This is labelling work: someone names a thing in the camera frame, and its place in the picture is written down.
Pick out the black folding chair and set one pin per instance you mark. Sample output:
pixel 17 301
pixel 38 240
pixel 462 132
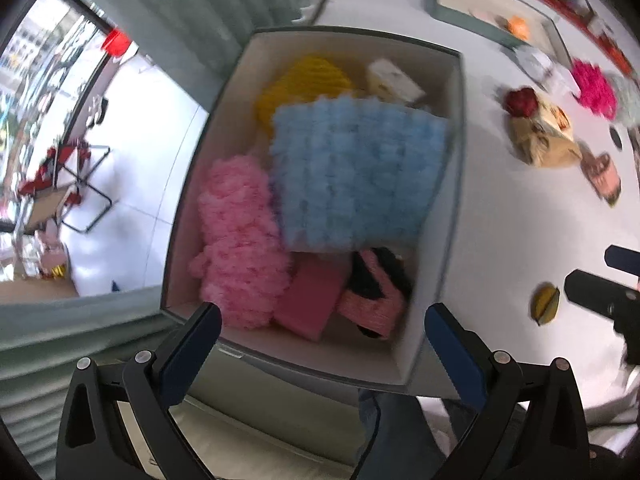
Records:
pixel 95 187

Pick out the pink fluffy cloth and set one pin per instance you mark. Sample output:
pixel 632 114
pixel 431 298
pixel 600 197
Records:
pixel 240 245

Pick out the yellow foam net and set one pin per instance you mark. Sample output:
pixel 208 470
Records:
pixel 300 85

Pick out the person's blue jeans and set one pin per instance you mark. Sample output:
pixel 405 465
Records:
pixel 400 435

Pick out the orange fabric flower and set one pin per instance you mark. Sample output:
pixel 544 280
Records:
pixel 518 27

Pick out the pale green fluffy cloth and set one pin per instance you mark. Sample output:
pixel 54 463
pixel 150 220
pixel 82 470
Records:
pixel 629 102

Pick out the red striped fabric band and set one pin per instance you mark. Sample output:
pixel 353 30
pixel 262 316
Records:
pixel 370 307

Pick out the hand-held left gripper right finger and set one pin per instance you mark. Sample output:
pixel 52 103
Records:
pixel 455 355

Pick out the magenta fluffy cloth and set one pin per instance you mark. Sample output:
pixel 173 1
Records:
pixel 595 87

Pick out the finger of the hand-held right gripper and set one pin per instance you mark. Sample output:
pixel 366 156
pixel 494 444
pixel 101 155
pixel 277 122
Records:
pixel 622 260
pixel 595 292

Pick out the red fabric rose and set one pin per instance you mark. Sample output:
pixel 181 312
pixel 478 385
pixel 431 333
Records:
pixel 521 102

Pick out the cream tissue packet red print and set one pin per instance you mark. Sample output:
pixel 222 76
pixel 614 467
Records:
pixel 552 117

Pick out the red bucket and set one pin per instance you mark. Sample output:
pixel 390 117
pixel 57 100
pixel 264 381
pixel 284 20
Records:
pixel 116 42

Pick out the brown bear cloth pouch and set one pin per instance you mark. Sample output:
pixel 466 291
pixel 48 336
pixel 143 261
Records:
pixel 545 152

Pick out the yellow round pad with clip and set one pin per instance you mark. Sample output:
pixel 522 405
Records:
pixel 544 304

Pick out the light blue fluffy cloth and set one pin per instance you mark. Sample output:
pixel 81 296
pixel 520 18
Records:
pixel 350 175

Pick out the pink sponge block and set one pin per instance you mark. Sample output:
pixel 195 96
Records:
pixel 310 297

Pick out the black round table grommet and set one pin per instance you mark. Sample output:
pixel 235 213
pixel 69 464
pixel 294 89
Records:
pixel 615 139

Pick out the shallow grey storage box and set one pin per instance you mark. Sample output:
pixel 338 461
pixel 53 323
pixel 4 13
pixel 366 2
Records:
pixel 465 10

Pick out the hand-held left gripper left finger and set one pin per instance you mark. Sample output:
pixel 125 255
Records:
pixel 190 355

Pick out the deep grey storage box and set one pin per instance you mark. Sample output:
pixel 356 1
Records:
pixel 437 270

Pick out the white fluffy cloth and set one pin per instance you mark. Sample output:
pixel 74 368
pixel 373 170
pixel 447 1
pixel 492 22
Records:
pixel 545 67

